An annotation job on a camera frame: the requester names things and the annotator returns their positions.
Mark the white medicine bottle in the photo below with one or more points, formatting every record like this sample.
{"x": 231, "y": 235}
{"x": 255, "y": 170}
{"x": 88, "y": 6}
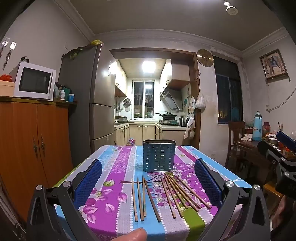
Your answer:
{"x": 62, "y": 95}

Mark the dark room window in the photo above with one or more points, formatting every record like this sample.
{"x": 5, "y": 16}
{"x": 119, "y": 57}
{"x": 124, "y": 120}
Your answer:
{"x": 229, "y": 93}

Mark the wooden chopstick four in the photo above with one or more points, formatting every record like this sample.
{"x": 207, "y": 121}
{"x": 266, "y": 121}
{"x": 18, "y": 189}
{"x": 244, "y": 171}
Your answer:
{"x": 152, "y": 203}

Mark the range hood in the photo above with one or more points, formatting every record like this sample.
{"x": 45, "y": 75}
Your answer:
{"x": 173, "y": 99}

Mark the blue perforated utensil holder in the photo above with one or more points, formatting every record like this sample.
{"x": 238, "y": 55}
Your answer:
{"x": 158, "y": 155}

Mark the colourful floral tablecloth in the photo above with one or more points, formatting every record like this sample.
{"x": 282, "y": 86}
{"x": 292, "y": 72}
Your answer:
{"x": 126, "y": 198}

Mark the kitchen window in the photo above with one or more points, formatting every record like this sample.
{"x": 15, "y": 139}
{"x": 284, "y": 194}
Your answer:
{"x": 143, "y": 99}

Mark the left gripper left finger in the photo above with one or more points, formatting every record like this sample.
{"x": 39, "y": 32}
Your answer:
{"x": 43, "y": 222}

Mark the dark wooden chair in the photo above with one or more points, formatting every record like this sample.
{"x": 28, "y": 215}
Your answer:
{"x": 236, "y": 130}

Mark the wooden chopstick eight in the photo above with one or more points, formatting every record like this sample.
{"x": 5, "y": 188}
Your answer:
{"x": 182, "y": 192}

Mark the blue lidded cup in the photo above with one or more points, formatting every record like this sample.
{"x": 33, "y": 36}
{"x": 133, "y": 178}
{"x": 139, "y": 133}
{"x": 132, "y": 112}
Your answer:
{"x": 71, "y": 97}

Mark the orange wooden cabinet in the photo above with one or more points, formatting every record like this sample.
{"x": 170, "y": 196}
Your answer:
{"x": 35, "y": 148}

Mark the white plastic bag hanging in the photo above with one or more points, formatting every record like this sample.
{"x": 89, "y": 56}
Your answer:
{"x": 200, "y": 102}

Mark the wooden chopstick two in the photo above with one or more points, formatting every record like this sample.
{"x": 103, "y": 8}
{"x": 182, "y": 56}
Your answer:
{"x": 140, "y": 201}

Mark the cardboard box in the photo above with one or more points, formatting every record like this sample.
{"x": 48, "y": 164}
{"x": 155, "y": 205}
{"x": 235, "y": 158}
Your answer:
{"x": 7, "y": 88}

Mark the light blue thermos bottle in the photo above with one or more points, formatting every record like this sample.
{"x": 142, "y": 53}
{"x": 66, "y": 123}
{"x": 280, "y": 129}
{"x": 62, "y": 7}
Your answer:
{"x": 257, "y": 127}

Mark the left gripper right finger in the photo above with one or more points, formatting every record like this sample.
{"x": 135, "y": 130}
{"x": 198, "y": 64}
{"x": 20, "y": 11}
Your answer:
{"x": 253, "y": 223}

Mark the person's left hand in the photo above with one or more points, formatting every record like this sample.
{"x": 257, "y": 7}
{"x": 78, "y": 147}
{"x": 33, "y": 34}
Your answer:
{"x": 136, "y": 235}

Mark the gold round wall clock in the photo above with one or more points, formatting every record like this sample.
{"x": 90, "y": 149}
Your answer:
{"x": 205, "y": 58}

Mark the wooden chopstick seven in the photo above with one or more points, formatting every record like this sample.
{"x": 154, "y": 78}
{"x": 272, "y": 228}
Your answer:
{"x": 179, "y": 195}

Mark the hanging kitchen towel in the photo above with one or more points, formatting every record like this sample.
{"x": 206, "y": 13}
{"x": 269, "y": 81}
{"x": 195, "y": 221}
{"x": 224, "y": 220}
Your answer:
{"x": 191, "y": 125}

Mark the cluttered wooden side table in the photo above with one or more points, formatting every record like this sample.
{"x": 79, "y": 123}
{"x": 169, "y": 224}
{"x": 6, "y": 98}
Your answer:
{"x": 266, "y": 170}

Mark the wooden chopstick one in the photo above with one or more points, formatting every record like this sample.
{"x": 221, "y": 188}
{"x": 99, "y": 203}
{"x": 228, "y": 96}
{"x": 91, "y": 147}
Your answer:
{"x": 134, "y": 203}

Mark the brown refrigerator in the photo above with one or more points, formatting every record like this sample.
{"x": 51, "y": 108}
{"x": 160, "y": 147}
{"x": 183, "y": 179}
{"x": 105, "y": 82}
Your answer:
{"x": 91, "y": 124}

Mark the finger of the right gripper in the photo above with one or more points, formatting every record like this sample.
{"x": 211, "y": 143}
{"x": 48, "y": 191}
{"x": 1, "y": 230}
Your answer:
{"x": 285, "y": 140}
{"x": 269, "y": 151}

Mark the framed elephant picture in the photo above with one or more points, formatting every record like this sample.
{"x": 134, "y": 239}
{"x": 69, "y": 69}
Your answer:
{"x": 273, "y": 66}

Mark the beige kitchen base cabinets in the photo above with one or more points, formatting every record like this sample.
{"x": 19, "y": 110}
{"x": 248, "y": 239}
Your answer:
{"x": 140, "y": 131}

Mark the person's right hand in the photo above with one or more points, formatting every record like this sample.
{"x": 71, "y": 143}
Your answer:
{"x": 284, "y": 210}

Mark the wooden chopstick ten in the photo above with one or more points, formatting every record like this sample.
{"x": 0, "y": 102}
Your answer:
{"x": 193, "y": 192}

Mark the wooden chopstick three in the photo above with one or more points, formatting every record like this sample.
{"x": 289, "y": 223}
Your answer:
{"x": 143, "y": 197}

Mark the white microwave oven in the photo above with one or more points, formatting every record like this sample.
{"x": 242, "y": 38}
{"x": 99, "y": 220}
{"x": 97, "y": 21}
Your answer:
{"x": 33, "y": 81}

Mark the wooden chopstick five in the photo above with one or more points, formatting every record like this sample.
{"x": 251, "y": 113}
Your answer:
{"x": 168, "y": 199}

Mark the wooden chopstick six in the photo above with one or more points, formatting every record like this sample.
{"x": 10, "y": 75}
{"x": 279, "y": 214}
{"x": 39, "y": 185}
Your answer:
{"x": 173, "y": 196}

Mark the steel electric kettle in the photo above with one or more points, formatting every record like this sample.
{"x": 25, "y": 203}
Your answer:
{"x": 182, "y": 121}

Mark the black wok on stove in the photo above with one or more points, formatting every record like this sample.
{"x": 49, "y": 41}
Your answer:
{"x": 167, "y": 116}

